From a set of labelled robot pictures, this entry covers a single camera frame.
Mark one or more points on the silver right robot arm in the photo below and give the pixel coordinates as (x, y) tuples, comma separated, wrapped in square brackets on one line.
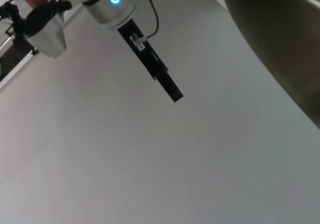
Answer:
[(110, 9)]

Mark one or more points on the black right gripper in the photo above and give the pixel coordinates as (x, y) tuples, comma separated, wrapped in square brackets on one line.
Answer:
[(145, 57)]

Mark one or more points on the large stainless steel bowl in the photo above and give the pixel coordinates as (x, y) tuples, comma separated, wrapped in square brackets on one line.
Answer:
[(282, 34)]

